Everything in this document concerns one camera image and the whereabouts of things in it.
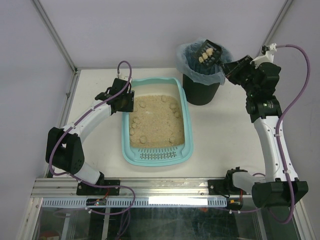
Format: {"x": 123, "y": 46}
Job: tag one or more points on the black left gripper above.
{"x": 127, "y": 101}

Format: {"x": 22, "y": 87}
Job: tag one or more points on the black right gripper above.
{"x": 235, "y": 69}

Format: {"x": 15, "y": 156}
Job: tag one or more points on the black slotted litter scoop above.
{"x": 215, "y": 59}

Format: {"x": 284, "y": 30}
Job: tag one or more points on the black trash bin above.
{"x": 197, "y": 93}

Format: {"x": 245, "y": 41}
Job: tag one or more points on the translucent blue bin liner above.
{"x": 189, "y": 66}

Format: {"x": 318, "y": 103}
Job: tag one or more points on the teal plastic litter box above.
{"x": 158, "y": 157}

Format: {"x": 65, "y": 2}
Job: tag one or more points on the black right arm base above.
{"x": 220, "y": 186}

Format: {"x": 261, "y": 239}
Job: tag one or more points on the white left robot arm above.
{"x": 64, "y": 148}

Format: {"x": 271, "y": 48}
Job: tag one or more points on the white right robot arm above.
{"x": 281, "y": 186}

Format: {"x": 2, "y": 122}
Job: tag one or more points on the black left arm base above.
{"x": 87, "y": 190}

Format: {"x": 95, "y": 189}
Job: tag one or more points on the beige pellet cat litter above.
{"x": 157, "y": 122}

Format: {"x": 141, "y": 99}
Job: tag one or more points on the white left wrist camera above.
{"x": 124, "y": 77}

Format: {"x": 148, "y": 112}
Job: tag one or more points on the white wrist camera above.
{"x": 124, "y": 77}
{"x": 267, "y": 55}

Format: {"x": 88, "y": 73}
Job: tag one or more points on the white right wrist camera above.
{"x": 267, "y": 55}

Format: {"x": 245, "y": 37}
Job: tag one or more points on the right aluminium frame post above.
{"x": 271, "y": 33}

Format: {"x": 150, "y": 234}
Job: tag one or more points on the aluminium frame post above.
{"x": 271, "y": 33}
{"x": 54, "y": 34}

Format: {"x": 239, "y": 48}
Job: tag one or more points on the white slotted cable duct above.
{"x": 139, "y": 202}

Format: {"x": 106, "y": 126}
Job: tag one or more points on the aluminium mounting rail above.
{"x": 143, "y": 187}

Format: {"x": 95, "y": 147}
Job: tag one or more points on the left aluminium frame post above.
{"x": 54, "y": 34}

